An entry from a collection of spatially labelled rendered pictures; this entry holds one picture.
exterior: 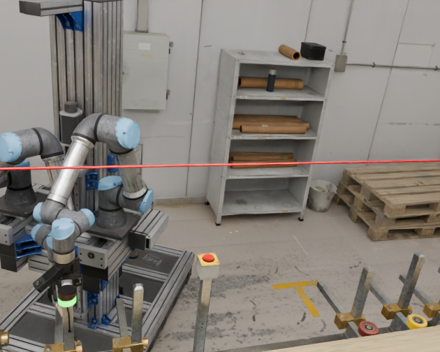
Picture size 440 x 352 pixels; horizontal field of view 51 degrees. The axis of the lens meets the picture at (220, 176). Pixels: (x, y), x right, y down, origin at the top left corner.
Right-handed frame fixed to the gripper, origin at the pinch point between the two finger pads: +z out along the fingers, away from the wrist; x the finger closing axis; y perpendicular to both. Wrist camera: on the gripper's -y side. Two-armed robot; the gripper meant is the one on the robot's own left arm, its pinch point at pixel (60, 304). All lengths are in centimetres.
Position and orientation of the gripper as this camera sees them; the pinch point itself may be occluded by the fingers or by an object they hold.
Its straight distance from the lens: 192.1
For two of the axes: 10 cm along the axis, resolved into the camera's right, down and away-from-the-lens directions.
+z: -1.0, 9.0, 4.2
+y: 8.0, -1.7, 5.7
